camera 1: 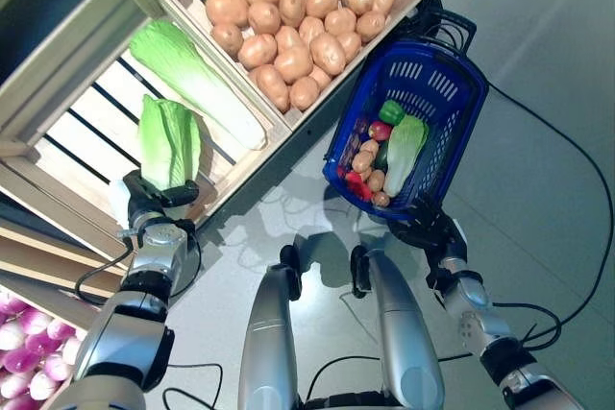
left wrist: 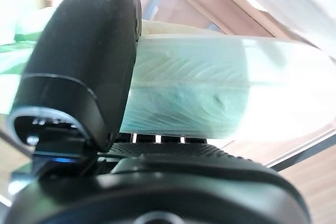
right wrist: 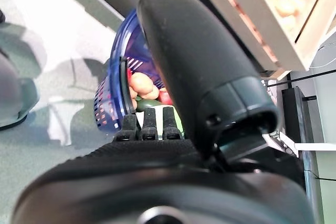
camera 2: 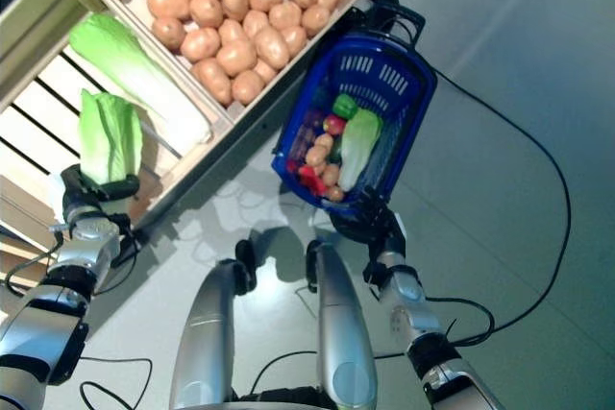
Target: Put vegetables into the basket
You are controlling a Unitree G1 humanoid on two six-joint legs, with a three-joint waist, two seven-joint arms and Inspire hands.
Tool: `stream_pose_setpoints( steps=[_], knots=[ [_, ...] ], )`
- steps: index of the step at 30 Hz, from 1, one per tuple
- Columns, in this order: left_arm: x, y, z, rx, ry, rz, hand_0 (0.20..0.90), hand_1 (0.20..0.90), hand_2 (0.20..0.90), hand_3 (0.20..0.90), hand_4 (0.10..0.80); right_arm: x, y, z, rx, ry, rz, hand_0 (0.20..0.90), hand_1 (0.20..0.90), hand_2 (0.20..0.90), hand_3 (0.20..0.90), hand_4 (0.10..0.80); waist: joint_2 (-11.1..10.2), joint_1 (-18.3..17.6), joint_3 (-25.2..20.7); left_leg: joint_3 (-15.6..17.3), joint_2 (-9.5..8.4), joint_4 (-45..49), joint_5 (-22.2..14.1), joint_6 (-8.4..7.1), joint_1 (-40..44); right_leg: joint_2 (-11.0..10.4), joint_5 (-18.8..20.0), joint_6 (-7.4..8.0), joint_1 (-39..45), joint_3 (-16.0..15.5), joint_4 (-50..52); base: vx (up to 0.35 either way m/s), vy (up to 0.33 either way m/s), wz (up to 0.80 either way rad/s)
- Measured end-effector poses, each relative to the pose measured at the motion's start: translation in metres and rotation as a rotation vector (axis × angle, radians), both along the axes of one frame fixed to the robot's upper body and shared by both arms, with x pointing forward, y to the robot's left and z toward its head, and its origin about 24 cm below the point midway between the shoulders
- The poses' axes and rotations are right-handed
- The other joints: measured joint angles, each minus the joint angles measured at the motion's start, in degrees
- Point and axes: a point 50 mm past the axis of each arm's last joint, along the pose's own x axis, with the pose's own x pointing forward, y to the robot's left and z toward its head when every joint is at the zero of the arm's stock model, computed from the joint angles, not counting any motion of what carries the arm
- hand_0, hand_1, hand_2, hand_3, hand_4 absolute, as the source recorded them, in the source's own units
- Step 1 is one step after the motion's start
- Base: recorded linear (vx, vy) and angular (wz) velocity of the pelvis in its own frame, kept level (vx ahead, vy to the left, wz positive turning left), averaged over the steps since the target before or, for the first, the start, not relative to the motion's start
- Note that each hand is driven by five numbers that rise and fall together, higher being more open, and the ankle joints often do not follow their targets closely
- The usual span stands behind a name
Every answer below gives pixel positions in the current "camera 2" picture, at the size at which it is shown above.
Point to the red apple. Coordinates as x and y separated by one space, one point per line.
335 125

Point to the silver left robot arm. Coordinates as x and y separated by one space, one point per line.
43 323

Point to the dark green cucumber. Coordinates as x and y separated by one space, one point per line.
337 148

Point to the left five-finger robot hand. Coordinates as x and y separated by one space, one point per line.
77 189

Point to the green bell pepper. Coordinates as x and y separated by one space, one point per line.
345 106

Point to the green napa cabbage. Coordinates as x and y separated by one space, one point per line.
108 136
144 83
358 151

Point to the black robot waist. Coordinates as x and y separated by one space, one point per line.
283 393

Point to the right five-finger robot hand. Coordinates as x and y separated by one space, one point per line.
379 223

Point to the purple eggplant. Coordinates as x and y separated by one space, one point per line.
312 121

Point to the red chili pepper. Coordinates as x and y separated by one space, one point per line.
310 177

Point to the silver robot right leg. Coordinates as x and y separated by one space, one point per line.
343 323

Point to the blue plastic shopping basket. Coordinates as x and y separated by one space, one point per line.
379 47

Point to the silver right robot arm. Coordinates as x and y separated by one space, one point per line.
408 295

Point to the wooden display rack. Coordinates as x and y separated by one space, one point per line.
254 136

